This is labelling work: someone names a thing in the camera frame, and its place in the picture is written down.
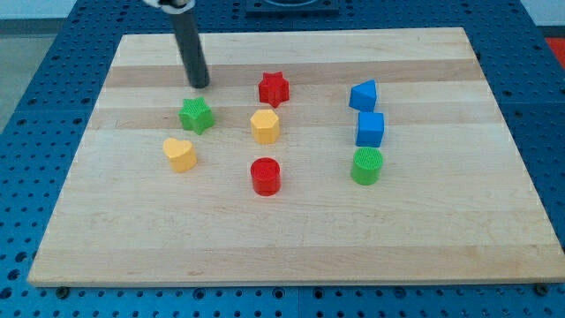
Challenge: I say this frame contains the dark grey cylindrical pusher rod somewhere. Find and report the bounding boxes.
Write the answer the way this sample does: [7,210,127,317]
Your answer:
[169,10,210,88]

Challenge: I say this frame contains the blue triangle block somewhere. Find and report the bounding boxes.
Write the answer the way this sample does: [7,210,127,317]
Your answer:
[349,79,378,112]

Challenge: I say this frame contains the green star block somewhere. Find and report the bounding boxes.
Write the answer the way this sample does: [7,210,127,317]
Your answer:
[178,97,215,135]

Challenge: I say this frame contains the red star block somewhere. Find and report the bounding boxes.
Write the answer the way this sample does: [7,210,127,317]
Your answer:
[258,72,290,109]

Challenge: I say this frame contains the yellow hexagon block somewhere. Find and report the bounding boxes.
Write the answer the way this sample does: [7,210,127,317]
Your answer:
[250,110,280,145]

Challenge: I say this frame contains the yellow heart block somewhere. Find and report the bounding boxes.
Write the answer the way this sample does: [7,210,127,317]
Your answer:
[162,138,198,172]

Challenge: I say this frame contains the red cylinder block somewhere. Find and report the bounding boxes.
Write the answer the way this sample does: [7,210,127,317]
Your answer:
[250,157,282,196]

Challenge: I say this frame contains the blue cube block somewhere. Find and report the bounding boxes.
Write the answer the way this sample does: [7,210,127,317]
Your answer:
[355,112,385,148]

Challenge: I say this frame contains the green cylinder block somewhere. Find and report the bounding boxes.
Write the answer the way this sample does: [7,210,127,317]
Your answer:
[350,148,383,186]

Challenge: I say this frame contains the light wooden board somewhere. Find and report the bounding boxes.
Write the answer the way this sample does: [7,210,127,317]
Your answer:
[28,27,564,287]

